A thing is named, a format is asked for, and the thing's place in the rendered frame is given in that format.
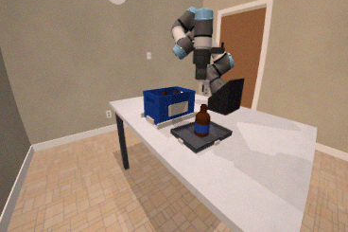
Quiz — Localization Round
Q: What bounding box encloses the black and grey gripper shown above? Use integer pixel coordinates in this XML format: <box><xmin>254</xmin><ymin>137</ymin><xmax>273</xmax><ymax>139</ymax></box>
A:
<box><xmin>192</xmin><ymin>37</ymin><xmax>225</xmax><ymax>96</ymax></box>

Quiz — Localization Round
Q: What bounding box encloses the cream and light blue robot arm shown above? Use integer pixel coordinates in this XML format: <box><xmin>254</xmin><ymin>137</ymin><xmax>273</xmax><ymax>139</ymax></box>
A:
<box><xmin>171</xmin><ymin>7</ymin><xmax>235</xmax><ymax>95</ymax></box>

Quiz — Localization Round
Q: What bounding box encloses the blue divided crate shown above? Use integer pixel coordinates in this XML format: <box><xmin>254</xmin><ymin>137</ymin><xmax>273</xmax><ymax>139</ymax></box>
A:
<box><xmin>143</xmin><ymin>86</ymin><xmax>195</xmax><ymax>126</ymax></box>

